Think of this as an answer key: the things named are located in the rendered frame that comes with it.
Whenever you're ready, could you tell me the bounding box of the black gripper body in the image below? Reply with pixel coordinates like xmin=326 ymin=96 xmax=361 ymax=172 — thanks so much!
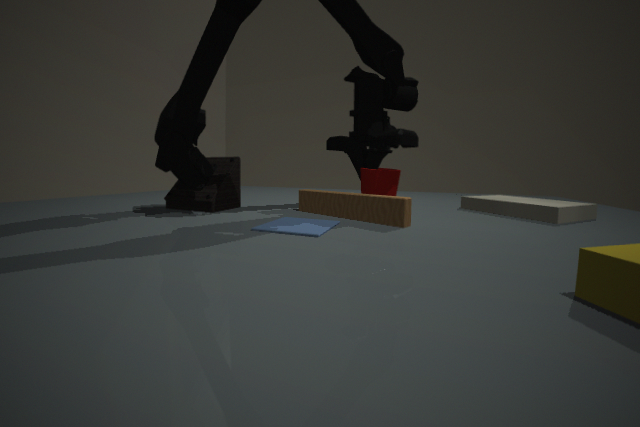
xmin=326 ymin=102 xmax=419 ymax=151

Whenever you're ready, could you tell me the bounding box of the red cup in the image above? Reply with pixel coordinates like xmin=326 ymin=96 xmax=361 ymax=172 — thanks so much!
xmin=361 ymin=167 xmax=400 ymax=196

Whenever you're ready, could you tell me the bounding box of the olive yellow box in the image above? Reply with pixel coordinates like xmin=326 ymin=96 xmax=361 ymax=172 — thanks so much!
xmin=575 ymin=243 xmax=640 ymax=323

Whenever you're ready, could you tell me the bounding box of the grey flat bar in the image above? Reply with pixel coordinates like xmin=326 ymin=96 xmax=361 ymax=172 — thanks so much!
xmin=461 ymin=195 xmax=598 ymax=224

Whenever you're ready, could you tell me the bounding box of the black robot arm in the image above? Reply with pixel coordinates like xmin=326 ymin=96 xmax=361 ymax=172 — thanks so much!
xmin=155 ymin=0 xmax=419 ymax=190

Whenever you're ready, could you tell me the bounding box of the tan wooden plank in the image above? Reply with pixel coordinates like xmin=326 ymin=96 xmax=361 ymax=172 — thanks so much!
xmin=299 ymin=189 xmax=412 ymax=228

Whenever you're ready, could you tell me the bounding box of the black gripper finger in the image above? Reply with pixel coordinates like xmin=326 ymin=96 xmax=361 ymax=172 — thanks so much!
xmin=362 ymin=148 xmax=392 ymax=169
xmin=344 ymin=150 xmax=364 ymax=181

